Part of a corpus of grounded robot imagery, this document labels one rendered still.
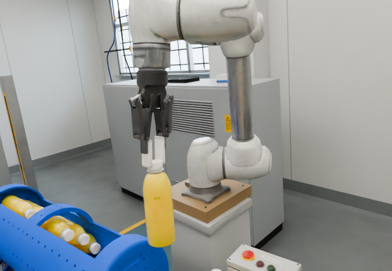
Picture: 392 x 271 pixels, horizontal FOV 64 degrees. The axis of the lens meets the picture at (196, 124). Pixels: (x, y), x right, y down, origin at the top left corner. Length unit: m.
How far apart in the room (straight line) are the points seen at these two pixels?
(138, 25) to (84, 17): 5.82
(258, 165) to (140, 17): 0.91
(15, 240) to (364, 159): 3.03
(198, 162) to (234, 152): 0.17
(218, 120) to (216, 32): 1.93
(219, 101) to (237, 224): 1.23
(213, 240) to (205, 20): 1.04
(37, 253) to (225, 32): 0.87
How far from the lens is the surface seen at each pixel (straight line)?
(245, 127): 1.37
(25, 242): 1.23
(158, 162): 0.78
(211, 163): 1.43
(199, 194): 1.51
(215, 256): 1.53
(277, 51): 3.66
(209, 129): 2.68
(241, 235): 1.65
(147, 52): 0.73
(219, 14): 0.69
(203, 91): 2.65
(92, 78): 6.48
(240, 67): 1.28
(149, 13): 0.73
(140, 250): 0.97
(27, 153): 2.27
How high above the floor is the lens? 1.74
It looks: 13 degrees down
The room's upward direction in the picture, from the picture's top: 5 degrees counter-clockwise
